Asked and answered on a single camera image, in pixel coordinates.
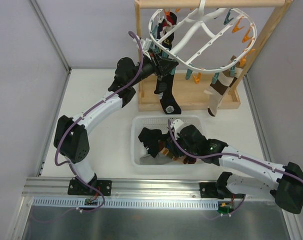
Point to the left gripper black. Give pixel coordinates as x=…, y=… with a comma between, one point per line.
x=158, y=65

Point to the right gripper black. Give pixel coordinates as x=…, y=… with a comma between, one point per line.
x=178, y=146

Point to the teal clothes peg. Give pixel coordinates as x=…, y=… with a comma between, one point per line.
x=172, y=72

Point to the black blue sport sock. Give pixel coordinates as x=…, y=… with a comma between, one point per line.
x=164, y=91

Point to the brown cream striped sock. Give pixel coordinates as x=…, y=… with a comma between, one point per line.
x=216, y=91

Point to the white round clip hanger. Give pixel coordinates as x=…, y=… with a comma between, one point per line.
x=204, y=42

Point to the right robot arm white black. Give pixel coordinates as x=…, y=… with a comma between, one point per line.
x=281, y=183

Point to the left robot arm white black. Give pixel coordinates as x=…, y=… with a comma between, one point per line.
x=71, y=138

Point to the brown patterned sock in basket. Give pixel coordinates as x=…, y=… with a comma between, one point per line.
x=184, y=159

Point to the white plastic basket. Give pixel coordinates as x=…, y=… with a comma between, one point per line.
x=161, y=163

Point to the green circuit board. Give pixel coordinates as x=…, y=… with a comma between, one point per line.
x=225, y=209

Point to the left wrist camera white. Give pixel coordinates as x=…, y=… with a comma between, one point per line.
x=146, y=45

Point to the wooden hanging rack frame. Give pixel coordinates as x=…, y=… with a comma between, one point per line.
x=188, y=95

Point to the right black mount plate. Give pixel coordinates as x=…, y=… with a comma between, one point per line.
x=209, y=190

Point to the black mount plate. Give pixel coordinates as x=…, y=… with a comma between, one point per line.
x=77, y=188
x=209, y=190

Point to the left black mount plate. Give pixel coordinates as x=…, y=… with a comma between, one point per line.
x=77, y=188

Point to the white slotted cable duct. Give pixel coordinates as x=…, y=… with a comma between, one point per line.
x=122, y=203

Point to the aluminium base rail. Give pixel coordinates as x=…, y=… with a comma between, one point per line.
x=121, y=188

